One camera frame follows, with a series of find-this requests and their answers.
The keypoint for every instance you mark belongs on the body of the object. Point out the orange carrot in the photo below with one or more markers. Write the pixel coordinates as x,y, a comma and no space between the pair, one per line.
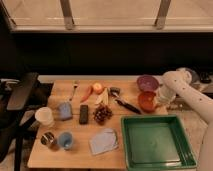
87,94

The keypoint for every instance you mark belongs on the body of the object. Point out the yellow banana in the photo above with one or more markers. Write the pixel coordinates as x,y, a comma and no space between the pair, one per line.
103,98

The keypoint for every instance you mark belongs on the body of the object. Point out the black chair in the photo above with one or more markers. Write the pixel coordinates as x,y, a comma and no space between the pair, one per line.
17,96

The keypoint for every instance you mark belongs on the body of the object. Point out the silver fork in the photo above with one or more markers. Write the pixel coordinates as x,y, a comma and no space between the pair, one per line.
75,86

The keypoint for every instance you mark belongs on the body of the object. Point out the white cup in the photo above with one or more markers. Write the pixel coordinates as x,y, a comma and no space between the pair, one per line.
44,115

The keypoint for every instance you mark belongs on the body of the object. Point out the blue cup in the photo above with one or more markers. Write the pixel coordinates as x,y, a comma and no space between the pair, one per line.
65,140

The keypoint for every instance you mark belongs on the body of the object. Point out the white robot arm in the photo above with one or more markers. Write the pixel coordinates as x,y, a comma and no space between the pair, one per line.
179,82

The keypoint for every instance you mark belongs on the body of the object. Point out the grey blue cloth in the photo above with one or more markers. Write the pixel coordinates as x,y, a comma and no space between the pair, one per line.
103,141

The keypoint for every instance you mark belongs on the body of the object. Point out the purple bowl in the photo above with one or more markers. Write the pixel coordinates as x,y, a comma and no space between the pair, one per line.
147,83

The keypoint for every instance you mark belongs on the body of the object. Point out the black handled peeler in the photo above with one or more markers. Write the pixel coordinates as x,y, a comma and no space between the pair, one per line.
125,104

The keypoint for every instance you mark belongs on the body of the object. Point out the small dark metal object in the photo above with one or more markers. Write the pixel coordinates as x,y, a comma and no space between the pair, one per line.
114,90

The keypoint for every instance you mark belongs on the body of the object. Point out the green plastic tray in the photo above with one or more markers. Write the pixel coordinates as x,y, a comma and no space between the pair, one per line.
156,143

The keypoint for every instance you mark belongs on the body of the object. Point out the red yellow apple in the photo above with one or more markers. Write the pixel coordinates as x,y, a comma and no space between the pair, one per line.
98,88

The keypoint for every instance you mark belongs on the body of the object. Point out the blue sponge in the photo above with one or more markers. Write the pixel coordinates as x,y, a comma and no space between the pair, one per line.
65,111

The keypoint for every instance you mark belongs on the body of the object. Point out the bunch of dark grapes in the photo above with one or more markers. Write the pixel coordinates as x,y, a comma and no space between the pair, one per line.
102,113

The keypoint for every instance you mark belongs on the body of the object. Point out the metal can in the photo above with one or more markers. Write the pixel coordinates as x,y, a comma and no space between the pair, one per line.
48,139

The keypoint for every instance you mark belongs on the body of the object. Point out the black remote control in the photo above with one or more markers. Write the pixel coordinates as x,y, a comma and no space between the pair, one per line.
83,117

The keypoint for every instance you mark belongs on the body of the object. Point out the red bowl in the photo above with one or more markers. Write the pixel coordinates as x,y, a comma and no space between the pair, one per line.
146,101

